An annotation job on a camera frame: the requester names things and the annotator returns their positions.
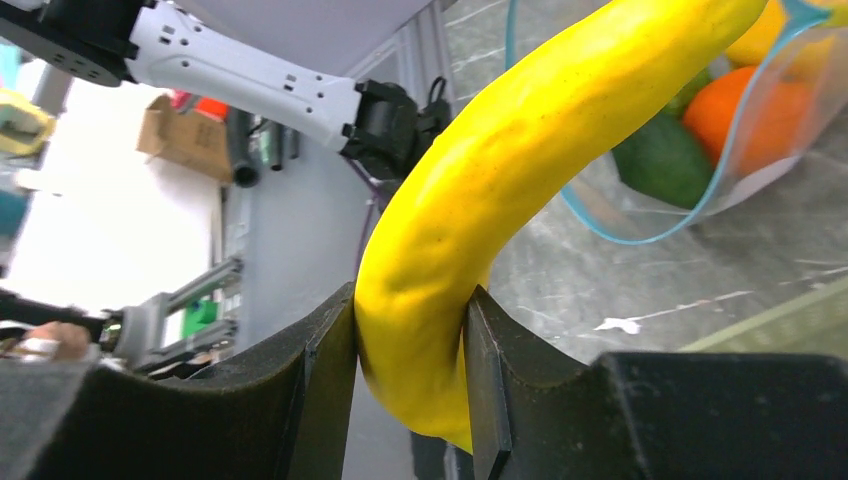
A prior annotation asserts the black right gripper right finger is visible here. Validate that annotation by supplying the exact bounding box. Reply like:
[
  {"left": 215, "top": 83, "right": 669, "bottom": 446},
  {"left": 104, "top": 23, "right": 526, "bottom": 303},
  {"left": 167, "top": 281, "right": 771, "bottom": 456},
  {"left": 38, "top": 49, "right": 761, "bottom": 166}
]
[{"left": 464, "top": 288, "right": 847, "bottom": 479}]

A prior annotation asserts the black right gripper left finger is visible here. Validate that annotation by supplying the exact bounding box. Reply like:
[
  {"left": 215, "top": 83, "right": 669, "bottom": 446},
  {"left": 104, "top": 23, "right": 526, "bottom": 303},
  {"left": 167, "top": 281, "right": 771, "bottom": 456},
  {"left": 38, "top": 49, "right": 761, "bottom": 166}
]
[{"left": 1, "top": 284, "right": 356, "bottom": 479}]

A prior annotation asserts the yellow banana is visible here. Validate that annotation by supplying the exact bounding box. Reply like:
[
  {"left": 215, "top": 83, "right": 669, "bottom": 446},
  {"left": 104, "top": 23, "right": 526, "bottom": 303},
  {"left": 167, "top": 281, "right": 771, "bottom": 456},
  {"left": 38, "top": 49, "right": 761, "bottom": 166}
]
[{"left": 352, "top": 0, "right": 765, "bottom": 452}]

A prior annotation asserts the dark green avocado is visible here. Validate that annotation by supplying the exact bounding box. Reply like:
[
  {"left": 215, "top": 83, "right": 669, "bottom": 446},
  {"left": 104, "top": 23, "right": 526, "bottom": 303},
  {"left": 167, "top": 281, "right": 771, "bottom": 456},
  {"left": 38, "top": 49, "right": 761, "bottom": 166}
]
[{"left": 611, "top": 112, "right": 714, "bottom": 210}]

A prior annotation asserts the green bumpy fruit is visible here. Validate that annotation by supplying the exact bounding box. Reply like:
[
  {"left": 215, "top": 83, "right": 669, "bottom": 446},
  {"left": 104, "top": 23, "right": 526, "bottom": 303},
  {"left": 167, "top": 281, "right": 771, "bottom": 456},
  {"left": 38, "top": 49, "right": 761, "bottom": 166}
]
[{"left": 663, "top": 68, "right": 713, "bottom": 118}]

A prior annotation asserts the clear zip bag blue zipper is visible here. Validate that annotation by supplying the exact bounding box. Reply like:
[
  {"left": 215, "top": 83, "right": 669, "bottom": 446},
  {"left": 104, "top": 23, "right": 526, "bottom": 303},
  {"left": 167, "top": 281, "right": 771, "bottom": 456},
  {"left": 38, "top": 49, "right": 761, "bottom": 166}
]
[{"left": 506, "top": 1, "right": 847, "bottom": 245}]

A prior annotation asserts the orange tangerine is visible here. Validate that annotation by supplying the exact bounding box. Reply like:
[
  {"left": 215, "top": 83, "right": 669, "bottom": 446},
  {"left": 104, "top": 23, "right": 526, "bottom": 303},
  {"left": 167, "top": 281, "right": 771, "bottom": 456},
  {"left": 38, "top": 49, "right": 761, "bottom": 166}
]
[{"left": 683, "top": 67, "right": 813, "bottom": 177}]

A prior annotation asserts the yellow bell pepper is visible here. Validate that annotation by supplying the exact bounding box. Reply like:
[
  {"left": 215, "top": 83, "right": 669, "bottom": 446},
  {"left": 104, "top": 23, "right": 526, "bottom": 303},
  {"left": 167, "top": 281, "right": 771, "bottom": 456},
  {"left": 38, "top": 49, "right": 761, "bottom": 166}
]
[{"left": 725, "top": 1, "right": 844, "bottom": 81}]

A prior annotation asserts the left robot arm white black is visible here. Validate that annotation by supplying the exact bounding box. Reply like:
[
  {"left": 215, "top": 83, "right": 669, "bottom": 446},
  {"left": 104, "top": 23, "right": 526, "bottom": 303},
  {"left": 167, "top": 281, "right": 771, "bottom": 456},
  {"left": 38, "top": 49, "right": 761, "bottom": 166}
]
[{"left": 1, "top": 1, "right": 451, "bottom": 181}]

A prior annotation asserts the person hand in background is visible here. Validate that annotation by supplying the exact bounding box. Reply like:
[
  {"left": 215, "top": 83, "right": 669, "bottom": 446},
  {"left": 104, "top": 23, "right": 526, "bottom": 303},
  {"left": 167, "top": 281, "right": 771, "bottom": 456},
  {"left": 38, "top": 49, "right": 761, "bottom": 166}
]
[{"left": 18, "top": 321, "right": 91, "bottom": 361}]

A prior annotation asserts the brown cardboard box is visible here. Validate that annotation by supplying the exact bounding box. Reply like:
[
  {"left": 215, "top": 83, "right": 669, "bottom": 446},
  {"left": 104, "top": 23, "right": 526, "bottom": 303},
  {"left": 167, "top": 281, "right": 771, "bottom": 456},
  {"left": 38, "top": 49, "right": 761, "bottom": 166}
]
[{"left": 136, "top": 95, "right": 233, "bottom": 184}]

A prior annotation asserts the green block on rail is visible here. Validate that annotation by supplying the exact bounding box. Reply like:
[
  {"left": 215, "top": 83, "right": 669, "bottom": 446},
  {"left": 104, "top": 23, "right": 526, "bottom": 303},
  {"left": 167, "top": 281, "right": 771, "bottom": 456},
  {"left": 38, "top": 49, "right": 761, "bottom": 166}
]
[{"left": 181, "top": 299, "right": 218, "bottom": 338}]

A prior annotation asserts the aluminium frame rail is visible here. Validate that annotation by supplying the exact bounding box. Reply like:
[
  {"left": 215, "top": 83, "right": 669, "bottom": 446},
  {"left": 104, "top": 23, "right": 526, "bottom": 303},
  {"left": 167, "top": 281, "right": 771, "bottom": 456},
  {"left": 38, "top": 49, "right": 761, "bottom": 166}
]
[{"left": 99, "top": 256, "right": 244, "bottom": 374}]

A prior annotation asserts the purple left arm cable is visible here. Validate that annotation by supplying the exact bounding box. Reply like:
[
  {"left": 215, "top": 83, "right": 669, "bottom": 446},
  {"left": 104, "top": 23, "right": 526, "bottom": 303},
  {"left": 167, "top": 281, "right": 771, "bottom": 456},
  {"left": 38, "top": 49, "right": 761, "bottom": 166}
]
[{"left": 344, "top": 155, "right": 392, "bottom": 280}]

